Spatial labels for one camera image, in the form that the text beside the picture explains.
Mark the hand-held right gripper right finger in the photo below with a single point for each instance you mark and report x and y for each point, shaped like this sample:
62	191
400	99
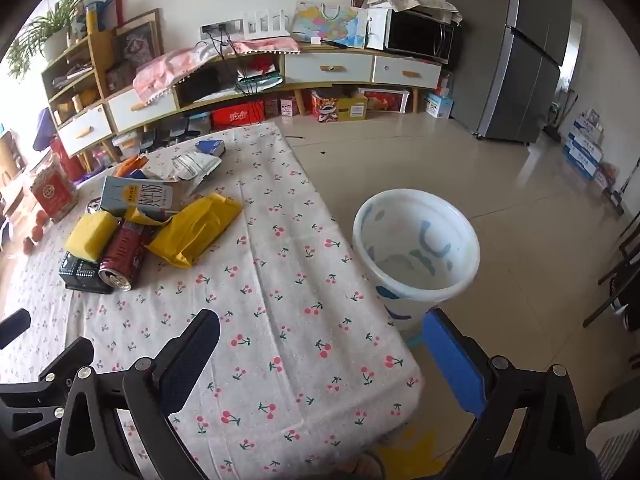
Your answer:
450	360

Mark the yellow floor mat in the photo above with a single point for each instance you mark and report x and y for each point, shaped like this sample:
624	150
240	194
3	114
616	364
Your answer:
410	452

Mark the black microwave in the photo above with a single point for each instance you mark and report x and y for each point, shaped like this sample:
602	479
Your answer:
420	35

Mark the white foil pouch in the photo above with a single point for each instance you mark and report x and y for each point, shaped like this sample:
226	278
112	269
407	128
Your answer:
192	165

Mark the red soda can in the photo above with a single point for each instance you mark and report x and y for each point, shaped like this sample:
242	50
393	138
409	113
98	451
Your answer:
125	252

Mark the purple plastic item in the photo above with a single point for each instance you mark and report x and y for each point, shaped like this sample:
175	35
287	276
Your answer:
92	174

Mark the green white folded items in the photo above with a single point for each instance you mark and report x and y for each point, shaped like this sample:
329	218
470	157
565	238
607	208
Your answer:
260	82

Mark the cherry print tablecloth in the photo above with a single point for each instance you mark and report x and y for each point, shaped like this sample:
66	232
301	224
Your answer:
300	310

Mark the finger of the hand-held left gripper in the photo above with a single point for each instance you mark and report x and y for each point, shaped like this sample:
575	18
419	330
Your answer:
14	327
70	360

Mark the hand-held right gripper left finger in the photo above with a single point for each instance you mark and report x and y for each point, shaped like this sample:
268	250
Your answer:
190	360

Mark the grey paper carton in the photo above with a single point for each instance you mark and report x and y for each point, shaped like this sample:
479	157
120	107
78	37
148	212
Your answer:
145	197

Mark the canister with red label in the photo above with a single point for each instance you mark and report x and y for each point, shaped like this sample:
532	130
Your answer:
52	190

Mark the wall power strip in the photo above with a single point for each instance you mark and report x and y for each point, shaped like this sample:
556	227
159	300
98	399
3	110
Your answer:
220	29

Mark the white picket rack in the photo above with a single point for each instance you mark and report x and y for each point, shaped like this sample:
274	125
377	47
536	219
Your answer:
265	25

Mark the red gift bag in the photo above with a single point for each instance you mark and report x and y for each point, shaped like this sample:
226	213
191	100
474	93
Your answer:
67	157

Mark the clear storage box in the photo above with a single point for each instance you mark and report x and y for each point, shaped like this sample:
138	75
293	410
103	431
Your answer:
127	146

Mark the orange peel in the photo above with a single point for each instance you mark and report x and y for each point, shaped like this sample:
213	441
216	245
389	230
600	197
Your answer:
132	165

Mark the stack of blue white cartons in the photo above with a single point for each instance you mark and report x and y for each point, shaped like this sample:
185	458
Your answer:
585	147

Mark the white drawer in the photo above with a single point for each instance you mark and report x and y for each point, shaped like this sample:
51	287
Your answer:
85	130
327	69
142	107
407	72

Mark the potted green plant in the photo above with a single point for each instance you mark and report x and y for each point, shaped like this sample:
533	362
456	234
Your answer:
55	25

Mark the wooden TV cabinet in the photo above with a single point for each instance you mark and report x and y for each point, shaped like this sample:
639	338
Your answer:
102	60

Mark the white plastic bucket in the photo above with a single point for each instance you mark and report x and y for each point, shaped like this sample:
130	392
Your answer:
400	220

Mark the dark wooden chair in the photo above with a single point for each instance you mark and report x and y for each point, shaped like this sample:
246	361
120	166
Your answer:
625	265

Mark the blue snack box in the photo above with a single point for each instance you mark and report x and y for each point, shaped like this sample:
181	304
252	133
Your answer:
212	149

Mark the yellow plastic packet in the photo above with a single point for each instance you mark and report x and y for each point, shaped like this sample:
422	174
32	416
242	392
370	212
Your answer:
195	230

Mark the blue white box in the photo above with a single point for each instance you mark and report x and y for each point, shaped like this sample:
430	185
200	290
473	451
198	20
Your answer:
439	105

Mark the framed picture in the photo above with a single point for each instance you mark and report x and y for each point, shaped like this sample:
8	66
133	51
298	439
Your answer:
137	40

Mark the yellow sponge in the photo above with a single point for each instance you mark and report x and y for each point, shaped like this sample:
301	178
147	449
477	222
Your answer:
90	235

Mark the black box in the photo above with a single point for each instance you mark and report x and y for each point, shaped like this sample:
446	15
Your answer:
80	275

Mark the broom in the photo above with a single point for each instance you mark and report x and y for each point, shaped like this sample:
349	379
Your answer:
557	120

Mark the pink patterned box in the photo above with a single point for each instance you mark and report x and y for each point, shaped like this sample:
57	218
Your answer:
289	106
272	106

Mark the map print bag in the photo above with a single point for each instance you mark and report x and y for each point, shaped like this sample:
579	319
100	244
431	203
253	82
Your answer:
330	22

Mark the grey refrigerator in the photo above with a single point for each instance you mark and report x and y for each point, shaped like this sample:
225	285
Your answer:
525	85

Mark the pink cloth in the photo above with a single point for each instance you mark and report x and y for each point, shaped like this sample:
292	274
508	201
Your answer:
170	65

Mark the red cloth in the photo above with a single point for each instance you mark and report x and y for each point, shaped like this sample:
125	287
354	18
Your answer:
265	65

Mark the crushed cartoon print can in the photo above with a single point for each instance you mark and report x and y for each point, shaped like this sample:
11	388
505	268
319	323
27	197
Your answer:
95	207

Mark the black bag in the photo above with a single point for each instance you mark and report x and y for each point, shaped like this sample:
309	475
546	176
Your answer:
207	85

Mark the purple cloth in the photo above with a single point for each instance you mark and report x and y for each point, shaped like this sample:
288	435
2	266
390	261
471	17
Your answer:
45	130

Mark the floral cloth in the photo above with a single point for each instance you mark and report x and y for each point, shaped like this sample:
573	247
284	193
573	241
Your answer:
415	0

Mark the red flat box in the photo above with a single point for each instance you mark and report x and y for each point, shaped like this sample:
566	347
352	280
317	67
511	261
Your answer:
237	115

